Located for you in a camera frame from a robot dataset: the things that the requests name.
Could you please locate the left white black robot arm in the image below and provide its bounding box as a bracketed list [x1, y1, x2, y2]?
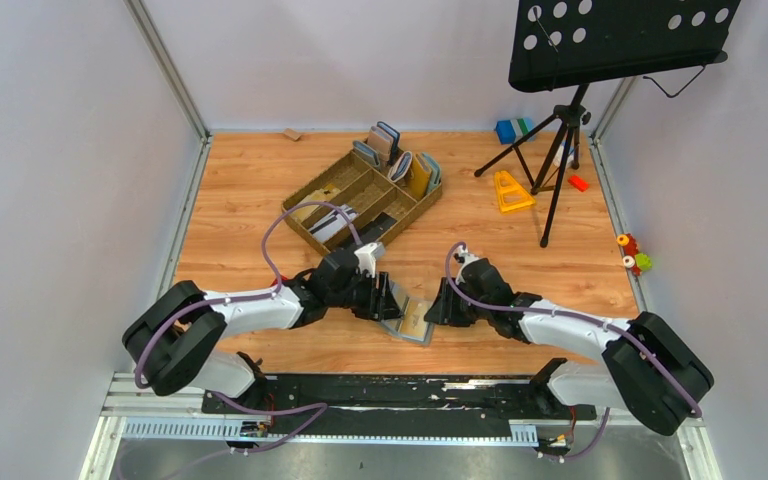
[122, 242, 401, 398]

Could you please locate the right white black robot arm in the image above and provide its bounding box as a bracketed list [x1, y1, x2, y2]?
[424, 257, 714, 436]

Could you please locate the gold card magnetic stripe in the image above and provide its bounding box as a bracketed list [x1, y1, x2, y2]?
[398, 299, 430, 342]

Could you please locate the black white cards stack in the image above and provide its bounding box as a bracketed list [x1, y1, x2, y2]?
[309, 204, 358, 243]

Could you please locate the tan card in basket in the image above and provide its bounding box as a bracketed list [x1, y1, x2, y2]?
[291, 184, 341, 222]

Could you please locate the yellow card holder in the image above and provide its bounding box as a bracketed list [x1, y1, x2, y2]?
[406, 152, 433, 200]

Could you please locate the blue tan card holder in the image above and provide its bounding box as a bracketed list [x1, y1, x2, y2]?
[365, 121, 401, 166]

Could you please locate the woven divided basket tray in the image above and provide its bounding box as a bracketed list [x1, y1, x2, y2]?
[281, 151, 443, 255]

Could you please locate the yellow triangular toy block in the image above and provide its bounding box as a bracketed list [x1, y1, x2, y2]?
[493, 170, 536, 214]

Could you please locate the small red toy brick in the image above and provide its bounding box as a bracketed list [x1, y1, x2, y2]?
[568, 175, 590, 192]

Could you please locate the blue green toy block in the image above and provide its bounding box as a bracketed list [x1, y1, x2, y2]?
[494, 117, 535, 145]

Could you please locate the red green toy figure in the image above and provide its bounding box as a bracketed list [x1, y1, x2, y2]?
[616, 233, 653, 277]

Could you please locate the small cardboard scrap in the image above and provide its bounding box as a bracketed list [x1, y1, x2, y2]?
[282, 128, 303, 142]

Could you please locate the black music stand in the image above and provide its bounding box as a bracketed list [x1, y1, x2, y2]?
[501, 0, 740, 247]

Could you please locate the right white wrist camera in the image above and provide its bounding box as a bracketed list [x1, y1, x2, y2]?
[454, 246, 480, 284]

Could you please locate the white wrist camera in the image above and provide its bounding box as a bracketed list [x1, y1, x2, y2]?
[454, 246, 480, 284]
[354, 242, 386, 278]

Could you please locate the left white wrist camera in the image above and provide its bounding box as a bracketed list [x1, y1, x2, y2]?
[354, 242, 386, 278]

